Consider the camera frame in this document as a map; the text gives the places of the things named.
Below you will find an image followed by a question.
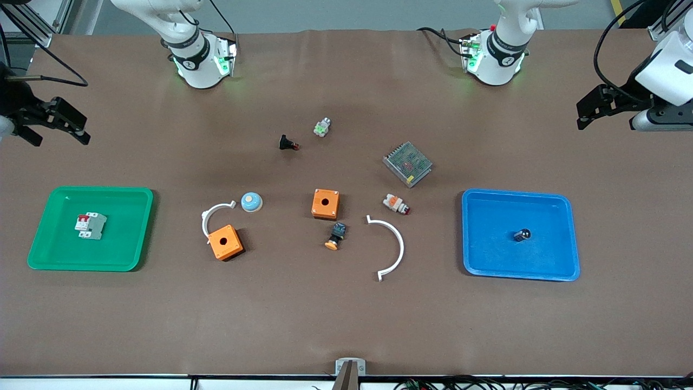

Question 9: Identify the grey circuit breaker red switch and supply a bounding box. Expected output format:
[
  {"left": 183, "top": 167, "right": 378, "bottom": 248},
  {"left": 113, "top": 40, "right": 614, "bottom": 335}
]
[{"left": 75, "top": 212, "right": 107, "bottom": 240}]

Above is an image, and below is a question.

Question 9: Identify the green plastic tray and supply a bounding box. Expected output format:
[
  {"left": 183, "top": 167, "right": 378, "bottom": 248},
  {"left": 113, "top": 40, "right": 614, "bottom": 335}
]
[{"left": 27, "top": 186, "right": 154, "bottom": 272}]

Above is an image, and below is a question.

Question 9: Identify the blue plastic tray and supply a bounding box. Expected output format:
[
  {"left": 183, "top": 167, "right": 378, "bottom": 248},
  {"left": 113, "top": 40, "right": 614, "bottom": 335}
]
[{"left": 461, "top": 188, "right": 581, "bottom": 282}]

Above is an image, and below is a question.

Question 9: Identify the small white pipe clamp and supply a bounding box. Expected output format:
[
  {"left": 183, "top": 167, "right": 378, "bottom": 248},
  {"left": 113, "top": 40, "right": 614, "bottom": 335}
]
[{"left": 201, "top": 200, "right": 237, "bottom": 245}]

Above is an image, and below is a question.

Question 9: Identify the perforated metal power supply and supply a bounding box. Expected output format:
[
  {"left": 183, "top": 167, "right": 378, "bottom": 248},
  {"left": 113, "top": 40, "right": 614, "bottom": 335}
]
[{"left": 382, "top": 141, "right": 433, "bottom": 189}]

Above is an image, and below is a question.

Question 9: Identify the large white pipe clamp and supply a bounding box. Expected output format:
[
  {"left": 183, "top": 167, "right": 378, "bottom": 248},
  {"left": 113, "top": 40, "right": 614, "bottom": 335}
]
[{"left": 366, "top": 215, "right": 405, "bottom": 282}]

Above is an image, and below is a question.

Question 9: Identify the orange capped black push button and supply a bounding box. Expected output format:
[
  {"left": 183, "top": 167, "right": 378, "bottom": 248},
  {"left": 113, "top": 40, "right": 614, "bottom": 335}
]
[{"left": 324, "top": 222, "right": 348, "bottom": 251}]

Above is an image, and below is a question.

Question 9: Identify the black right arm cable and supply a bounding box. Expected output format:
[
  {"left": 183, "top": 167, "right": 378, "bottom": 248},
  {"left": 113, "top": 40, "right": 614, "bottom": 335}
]
[{"left": 0, "top": 5, "right": 89, "bottom": 87}]

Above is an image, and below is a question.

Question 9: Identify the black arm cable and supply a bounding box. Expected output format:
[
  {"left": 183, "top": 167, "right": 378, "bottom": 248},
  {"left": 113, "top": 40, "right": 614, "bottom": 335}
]
[
  {"left": 0, "top": 5, "right": 89, "bottom": 87},
  {"left": 593, "top": 0, "right": 672, "bottom": 99}
]

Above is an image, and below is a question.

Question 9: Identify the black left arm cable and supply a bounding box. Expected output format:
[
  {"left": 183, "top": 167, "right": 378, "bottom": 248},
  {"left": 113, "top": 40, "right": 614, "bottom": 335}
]
[{"left": 593, "top": 0, "right": 672, "bottom": 99}]

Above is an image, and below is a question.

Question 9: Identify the aluminium frame profile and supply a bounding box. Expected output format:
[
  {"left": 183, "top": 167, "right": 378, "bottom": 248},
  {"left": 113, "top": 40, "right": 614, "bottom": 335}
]
[{"left": 0, "top": 0, "right": 103, "bottom": 49}]

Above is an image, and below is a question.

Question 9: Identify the black left base cable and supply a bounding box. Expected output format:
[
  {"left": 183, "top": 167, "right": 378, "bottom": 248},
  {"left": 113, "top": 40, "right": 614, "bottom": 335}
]
[{"left": 417, "top": 27, "right": 467, "bottom": 56}]

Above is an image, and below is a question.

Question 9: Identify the black base cable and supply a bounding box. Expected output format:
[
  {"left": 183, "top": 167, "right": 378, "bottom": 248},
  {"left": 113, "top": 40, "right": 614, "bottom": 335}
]
[
  {"left": 207, "top": 0, "right": 237, "bottom": 36},
  {"left": 417, "top": 27, "right": 467, "bottom": 56}
]

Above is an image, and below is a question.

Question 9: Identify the black right base cable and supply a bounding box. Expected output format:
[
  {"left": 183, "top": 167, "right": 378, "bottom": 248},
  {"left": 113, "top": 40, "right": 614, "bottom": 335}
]
[{"left": 207, "top": 0, "right": 237, "bottom": 36}]

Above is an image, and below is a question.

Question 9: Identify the orange button enclosure box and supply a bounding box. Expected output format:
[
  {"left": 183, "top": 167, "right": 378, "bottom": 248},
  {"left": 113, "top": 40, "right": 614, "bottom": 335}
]
[
  {"left": 311, "top": 188, "right": 341, "bottom": 220},
  {"left": 208, "top": 224, "right": 245, "bottom": 262}
]

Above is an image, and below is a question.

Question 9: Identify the red push button switch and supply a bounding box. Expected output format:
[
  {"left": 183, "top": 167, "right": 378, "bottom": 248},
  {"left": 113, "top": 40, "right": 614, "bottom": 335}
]
[{"left": 382, "top": 194, "right": 411, "bottom": 216}]

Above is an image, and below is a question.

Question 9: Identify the white table edge rail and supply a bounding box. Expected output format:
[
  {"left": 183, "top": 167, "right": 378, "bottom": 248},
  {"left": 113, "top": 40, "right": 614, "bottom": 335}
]
[{"left": 0, "top": 375, "right": 693, "bottom": 390}]

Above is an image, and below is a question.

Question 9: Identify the black cable bundle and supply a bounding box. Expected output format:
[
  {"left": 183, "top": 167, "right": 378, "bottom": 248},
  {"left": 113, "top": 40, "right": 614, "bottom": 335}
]
[{"left": 393, "top": 375, "right": 693, "bottom": 390}]

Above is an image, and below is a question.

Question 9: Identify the grey metal bracket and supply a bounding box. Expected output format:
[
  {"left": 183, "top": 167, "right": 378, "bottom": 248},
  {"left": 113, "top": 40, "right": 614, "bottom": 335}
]
[{"left": 335, "top": 358, "right": 367, "bottom": 376}]

